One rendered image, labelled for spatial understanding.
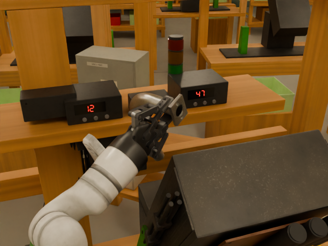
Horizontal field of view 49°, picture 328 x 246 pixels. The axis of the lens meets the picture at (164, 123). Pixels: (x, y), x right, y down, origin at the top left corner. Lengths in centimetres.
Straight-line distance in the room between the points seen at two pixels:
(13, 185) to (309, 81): 115
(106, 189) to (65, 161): 61
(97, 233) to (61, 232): 232
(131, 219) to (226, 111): 197
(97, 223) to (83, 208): 235
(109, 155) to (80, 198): 9
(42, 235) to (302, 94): 117
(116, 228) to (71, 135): 195
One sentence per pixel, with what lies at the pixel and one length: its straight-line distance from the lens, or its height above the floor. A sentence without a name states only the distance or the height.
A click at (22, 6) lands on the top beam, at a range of 105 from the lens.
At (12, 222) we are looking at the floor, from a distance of 319.
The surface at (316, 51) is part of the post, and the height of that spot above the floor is 164.
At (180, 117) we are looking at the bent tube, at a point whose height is 170.
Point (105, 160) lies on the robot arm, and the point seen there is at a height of 168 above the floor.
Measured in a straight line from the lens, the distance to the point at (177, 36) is 117.
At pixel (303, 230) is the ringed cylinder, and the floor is 153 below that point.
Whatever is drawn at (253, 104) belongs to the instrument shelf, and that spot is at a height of 154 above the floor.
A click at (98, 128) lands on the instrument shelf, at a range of 105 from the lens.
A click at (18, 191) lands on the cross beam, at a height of 122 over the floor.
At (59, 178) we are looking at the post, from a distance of 127.
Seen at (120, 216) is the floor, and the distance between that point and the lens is 302.
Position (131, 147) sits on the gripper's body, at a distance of 65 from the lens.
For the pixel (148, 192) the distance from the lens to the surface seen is 127.
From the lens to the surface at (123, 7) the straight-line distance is 769.
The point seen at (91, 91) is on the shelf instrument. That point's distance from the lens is 109.
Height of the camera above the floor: 204
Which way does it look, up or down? 28 degrees down
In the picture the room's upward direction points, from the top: straight up
